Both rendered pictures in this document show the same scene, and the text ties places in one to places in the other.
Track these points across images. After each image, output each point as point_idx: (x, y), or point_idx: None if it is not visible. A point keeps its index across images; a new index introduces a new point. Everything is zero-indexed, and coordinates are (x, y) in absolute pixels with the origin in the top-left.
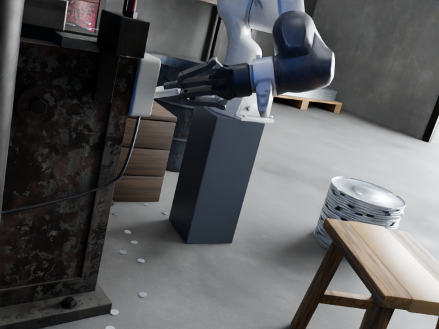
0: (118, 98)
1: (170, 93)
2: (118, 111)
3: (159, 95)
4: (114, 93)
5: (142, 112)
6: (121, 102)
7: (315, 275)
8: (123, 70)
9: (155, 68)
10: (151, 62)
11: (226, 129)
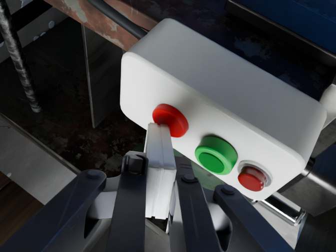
0: (221, 27)
1: (160, 153)
2: (184, 12)
3: (156, 134)
4: (237, 26)
5: (155, 38)
6: (204, 28)
7: None
8: (292, 66)
9: (287, 130)
10: (308, 126)
11: None
